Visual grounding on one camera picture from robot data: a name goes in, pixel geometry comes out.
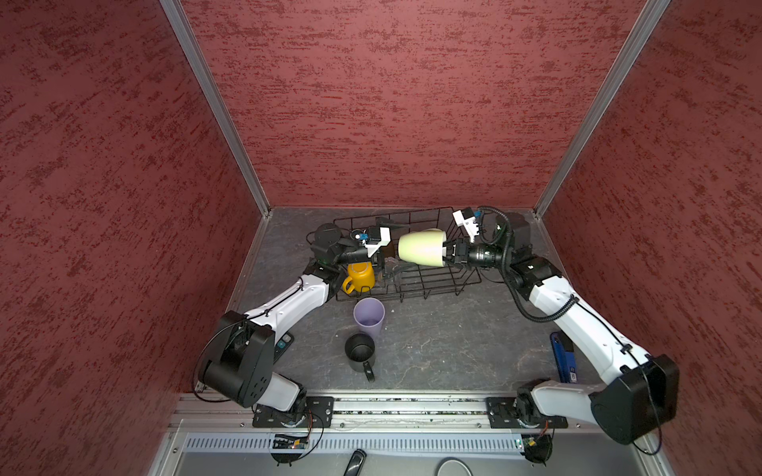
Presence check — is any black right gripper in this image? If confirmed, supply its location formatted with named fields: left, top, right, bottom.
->
left=429, top=235, right=511, bottom=269

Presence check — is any yellow mug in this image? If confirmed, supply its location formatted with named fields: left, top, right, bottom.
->
left=341, top=262, right=376, bottom=296

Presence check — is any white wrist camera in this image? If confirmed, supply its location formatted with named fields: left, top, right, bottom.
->
left=452, top=207, right=481, bottom=243
left=352, top=225, right=391, bottom=258

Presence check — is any grey round object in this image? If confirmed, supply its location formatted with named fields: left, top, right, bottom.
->
left=435, top=457, right=473, bottom=476

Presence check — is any aluminium corner post left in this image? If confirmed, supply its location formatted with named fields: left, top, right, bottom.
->
left=160, top=0, right=272, bottom=219

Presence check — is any black remote handset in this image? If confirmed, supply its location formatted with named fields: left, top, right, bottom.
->
left=343, top=449, right=367, bottom=476

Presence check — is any lilac plastic cup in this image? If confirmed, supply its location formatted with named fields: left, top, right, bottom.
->
left=353, top=297, right=386, bottom=338

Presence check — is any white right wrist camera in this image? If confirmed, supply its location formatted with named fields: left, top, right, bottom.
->
left=452, top=207, right=481, bottom=243

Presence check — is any black mug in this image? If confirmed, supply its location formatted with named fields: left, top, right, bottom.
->
left=344, top=332, right=376, bottom=382

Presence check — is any aluminium corner post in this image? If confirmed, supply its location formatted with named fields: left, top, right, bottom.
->
left=160, top=0, right=272, bottom=219
left=534, top=0, right=671, bottom=220

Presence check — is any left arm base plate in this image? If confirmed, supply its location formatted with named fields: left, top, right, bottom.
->
left=252, top=396, right=335, bottom=430

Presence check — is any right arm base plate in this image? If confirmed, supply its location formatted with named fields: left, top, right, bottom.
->
left=485, top=397, right=569, bottom=430

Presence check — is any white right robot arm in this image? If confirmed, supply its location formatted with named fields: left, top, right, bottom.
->
left=443, top=206, right=680, bottom=444

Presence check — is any black calculator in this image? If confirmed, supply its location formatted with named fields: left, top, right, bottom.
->
left=274, top=332, right=295, bottom=363

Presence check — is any cream mug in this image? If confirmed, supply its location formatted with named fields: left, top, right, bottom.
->
left=398, top=228, right=446, bottom=268

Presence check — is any black wire dish rack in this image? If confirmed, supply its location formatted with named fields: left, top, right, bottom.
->
left=333, top=207, right=482, bottom=301

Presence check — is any aluminium corner post right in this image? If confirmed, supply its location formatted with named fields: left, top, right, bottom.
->
left=534, top=0, right=671, bottom=220

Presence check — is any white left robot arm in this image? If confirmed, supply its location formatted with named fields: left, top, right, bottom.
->
left=196, top=223, right=391, bottom=415

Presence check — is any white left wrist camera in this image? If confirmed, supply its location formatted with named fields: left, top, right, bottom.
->
left=352, top=225, right=391, bottom=258

